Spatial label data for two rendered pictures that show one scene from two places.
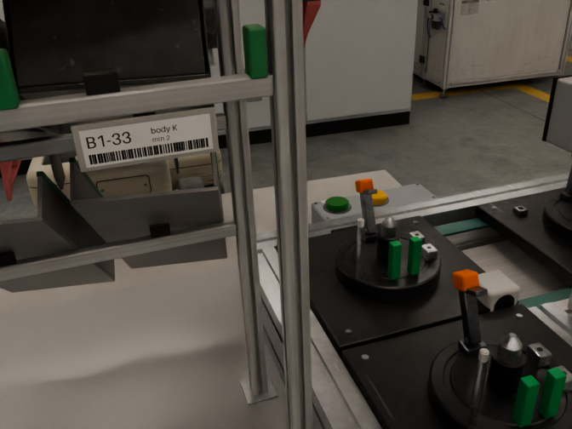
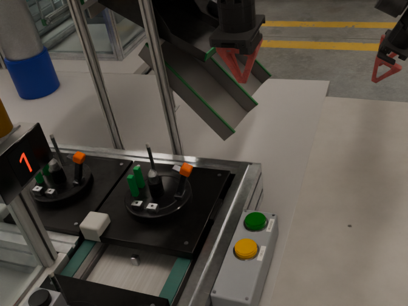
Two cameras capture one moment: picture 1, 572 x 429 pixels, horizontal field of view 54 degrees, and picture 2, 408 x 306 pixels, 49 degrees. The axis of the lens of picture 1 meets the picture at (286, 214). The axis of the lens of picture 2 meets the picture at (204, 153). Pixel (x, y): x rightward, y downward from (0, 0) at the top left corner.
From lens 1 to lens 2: 1.35 m
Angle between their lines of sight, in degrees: 102
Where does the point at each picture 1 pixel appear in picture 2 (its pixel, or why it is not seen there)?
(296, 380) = (105, 111)
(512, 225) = (124, 294)
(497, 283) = (90, 218)
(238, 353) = not seen: hidden behind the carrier
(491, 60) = not seen: outside the picture
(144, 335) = (257, 153)
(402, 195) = (237, 272)
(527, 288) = not seen: hidden behind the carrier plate
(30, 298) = (328, 123)
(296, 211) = (87, 52)
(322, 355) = (140, 158)
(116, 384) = (231, 141)
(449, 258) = (136, 232)
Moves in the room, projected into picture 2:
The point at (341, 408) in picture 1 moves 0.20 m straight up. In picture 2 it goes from (114, 153) to (91, 81)
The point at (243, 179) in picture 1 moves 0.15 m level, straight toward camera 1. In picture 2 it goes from (158, 73) to (108, 64)
